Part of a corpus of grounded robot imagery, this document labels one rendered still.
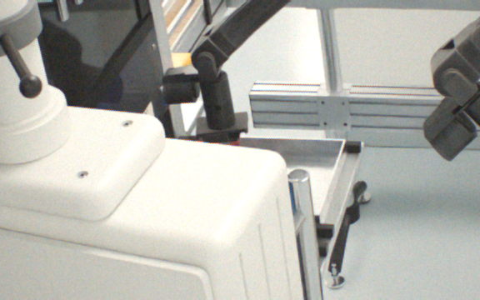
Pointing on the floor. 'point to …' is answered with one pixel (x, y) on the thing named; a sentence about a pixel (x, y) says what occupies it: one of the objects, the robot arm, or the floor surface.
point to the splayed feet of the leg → (345, 235)
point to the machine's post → (175, 127)
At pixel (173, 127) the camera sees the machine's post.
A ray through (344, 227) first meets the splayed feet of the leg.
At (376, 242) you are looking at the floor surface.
